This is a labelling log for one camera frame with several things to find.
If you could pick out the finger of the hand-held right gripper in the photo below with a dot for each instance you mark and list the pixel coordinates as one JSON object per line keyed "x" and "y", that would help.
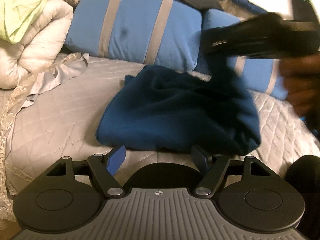
{"x": 215, "y": 38}

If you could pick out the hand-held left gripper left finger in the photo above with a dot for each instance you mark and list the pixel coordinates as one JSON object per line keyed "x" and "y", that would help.
{"x": 116, "y": 160}

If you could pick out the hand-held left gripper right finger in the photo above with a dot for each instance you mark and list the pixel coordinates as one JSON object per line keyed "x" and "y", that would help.
{"x": 200, "y": 160}

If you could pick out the dark blue sweatshirt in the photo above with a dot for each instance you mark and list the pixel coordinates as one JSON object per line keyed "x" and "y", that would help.
{"x": 175, "y": 115}

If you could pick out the person's right hand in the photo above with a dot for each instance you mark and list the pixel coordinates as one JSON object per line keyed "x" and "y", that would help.
{"x": 300, "y": 80}

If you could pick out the blue grey-striped pillow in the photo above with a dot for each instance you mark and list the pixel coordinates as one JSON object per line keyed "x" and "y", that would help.
{"x": 252, "y": 67}
{"x": 135, "y": 27}

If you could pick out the blue cloth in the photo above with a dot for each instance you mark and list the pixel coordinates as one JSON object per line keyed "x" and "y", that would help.
{"x": 245, "y": 1}

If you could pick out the person's dark trouser leg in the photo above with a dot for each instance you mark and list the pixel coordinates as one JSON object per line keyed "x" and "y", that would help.
{"x": 303, "y": 172}

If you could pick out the lace-edged grey sheet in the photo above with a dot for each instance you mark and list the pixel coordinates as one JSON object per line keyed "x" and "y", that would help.
{"x": 45, "y": 80}

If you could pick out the white quilted comforter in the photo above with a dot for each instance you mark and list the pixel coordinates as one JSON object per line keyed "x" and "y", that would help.
{"x": 32, "y": 45}

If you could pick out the light green cloth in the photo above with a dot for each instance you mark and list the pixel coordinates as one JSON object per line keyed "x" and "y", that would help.
{"x": 22, "y": 7}

